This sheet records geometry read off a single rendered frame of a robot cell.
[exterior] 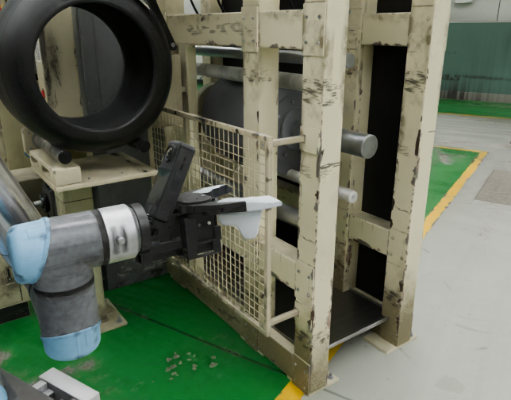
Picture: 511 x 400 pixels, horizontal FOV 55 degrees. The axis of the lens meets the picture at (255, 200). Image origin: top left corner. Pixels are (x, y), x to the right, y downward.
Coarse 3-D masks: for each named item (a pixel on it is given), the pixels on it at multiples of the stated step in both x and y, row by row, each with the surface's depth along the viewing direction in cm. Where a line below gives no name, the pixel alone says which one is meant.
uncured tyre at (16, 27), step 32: (32, 0) 146; (64, 0) 149; (96, 0) 154; (128, 0) 160; (0, 32) 147; (32, 32) 146; (128, 32) 189; (160, 32) 170; (0, 64) 147; (32, 64) 148; (128, 64) 193; (160, 64) 172; (0, 96) 162; (32, 96) 151; (128, 96) 196; (160, 96) 175; (32, 128) 157; (64, 128) 159; (96, 128) 191; (128, 128) 171
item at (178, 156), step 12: (168, 144) 70; (180, 144) 67; (168, 156) 68; (180, 156) 67; (192, 156) 68; (168, 168) 68; (180, 168) 68; (156, 180) 70; (168, 180) 67; (180, 180) 68; (156, 192) 68; (168, 192) 67; (156, 204) 67; (168, 204) 67; (156, 216) 67; (168, 216) 68
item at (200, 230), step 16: (176, 208) 68; (192, 208) 67; (144, 224) 65; (160, 224) 68; (176, 224) 69; (192, 224) 68; (208, 224) 70; (144, 240) 65; (160, 240) 68; (176, 240) 69; (192, 240) 69; (208, 240) 70; (144, 256) 67; (160, 256) 70; (192, 256) 69
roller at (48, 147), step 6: (36, 138) 185; (42, 144) 177; (48, 144) 172; (54, 144) 170; (48, 150) 170; (54, 150) 166; (60, 150) 163; (66, 150) 164; (54, 156) 165; (60, 156) 161; (66, 156) 162; (60, 162) 162; (66, 162) 163
